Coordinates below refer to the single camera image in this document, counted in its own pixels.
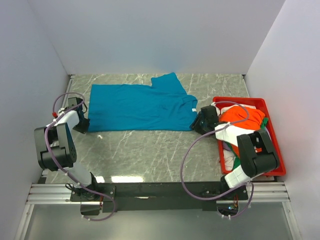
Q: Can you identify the teal t shirt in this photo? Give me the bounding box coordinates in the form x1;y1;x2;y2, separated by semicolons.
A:
88;72;198;132

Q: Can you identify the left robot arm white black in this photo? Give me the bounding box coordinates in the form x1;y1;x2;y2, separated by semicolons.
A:
34;97;100;201

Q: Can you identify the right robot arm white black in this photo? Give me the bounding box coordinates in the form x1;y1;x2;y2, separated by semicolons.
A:
190;102;280;200

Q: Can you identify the orange t shirt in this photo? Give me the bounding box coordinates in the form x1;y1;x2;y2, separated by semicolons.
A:
216;106;266;156

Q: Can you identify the white t shirt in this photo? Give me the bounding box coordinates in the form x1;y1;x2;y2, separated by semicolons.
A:
220;104;256;171

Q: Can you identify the lavender t shirt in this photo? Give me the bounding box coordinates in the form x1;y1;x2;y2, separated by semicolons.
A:
222;141;234;151

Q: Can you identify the green t shirt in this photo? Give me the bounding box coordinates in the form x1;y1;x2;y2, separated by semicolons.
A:
232;117;270;170

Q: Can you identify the black base bar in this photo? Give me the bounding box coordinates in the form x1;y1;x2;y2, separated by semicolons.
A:
69;181;250;217

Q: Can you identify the red plastic bin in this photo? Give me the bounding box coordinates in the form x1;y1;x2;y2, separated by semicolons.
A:
212;96;286;177

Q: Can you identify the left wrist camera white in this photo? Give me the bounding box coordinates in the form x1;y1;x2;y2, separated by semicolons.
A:
52;108;66;119

